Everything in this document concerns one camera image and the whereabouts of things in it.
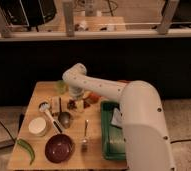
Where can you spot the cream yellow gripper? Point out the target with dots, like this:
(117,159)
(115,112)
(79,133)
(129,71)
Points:
(79,106)

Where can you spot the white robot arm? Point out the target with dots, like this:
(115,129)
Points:
(147,141)

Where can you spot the purple bowl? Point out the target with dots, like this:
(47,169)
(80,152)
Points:
(59,148)

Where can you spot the orange peach fruit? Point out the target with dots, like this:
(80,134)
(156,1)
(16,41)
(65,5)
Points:
(93,97)

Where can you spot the metal measuring cup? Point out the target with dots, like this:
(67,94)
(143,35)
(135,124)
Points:
(64,117)

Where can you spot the wooden block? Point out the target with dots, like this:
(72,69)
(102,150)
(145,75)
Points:
(55,105)

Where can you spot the green cup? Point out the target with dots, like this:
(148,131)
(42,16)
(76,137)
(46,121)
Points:
(61,87)

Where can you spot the white dish brush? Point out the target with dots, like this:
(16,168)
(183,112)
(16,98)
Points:
(45,108)

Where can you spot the grey folded cloth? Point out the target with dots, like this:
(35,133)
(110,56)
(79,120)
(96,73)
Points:
(116,118)

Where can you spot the silver fork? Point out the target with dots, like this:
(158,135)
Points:
(84,144)

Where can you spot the green plastic tray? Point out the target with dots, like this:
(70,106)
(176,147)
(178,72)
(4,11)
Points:
(113,145)

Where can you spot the white round container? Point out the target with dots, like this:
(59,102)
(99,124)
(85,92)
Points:
(38,126)

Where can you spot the green chili pepper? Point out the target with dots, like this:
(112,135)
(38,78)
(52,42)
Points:
(26,146)

